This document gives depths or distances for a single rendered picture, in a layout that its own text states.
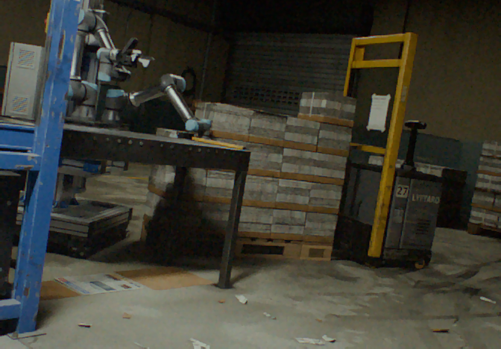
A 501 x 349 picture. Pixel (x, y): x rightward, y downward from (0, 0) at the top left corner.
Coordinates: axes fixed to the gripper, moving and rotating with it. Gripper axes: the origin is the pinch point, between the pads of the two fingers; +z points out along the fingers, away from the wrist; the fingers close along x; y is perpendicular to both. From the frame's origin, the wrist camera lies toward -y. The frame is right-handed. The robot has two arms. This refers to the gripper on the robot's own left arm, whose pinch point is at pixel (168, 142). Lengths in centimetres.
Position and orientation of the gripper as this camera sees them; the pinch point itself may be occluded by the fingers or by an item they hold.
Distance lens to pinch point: 391.4
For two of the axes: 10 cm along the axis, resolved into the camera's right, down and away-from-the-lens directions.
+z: -6.4, -0.6, -7.7
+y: 1.6, -9.9, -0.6
